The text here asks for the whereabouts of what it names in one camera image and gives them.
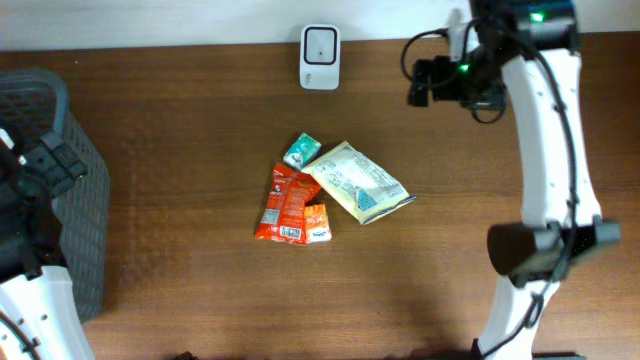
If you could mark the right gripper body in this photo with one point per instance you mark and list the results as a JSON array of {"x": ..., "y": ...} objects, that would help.
[{"x": 464, "y": 82}]

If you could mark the cream snack bag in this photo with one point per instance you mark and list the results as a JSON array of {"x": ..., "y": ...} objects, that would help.
[{"x": 359, "y": 185}]

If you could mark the teal tissue pack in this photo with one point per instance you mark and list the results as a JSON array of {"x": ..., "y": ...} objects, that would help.
[{"x": 303, "y": 150}]

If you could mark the orange tissue pack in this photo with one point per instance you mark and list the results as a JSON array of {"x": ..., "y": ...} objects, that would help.
[{"x": 316, "y": 224}]

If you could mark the red snack bag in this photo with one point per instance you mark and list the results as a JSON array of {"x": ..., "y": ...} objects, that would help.
[{"x": 283, "y": 218}]

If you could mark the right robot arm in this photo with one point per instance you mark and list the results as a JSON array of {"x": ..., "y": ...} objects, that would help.
[{"x": 524, "y": 55}]

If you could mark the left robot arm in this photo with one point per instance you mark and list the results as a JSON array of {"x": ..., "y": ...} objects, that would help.
[{"x": 39, "y": 319}]

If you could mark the white barcode scanner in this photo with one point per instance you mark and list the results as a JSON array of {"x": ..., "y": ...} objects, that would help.
[{"x": 320, "y": 56}]

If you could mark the grey plastic mesh basket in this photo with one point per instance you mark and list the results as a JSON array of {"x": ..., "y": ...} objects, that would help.
[{"x": 36, "y": 101}]

